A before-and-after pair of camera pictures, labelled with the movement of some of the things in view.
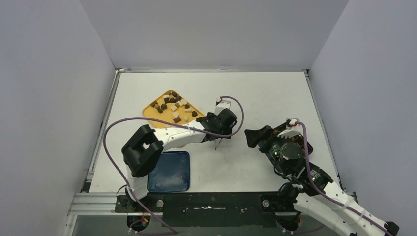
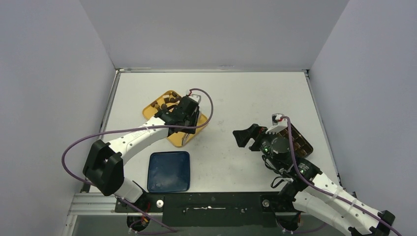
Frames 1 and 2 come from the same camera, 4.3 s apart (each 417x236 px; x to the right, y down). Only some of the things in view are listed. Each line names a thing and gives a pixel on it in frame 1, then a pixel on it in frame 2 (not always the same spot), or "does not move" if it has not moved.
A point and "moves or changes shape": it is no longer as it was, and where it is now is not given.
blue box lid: [171, 173] does not move
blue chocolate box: [299, 139] does not move
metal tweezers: [215, 139] moves or changes shape
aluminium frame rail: [99, 204] does not move
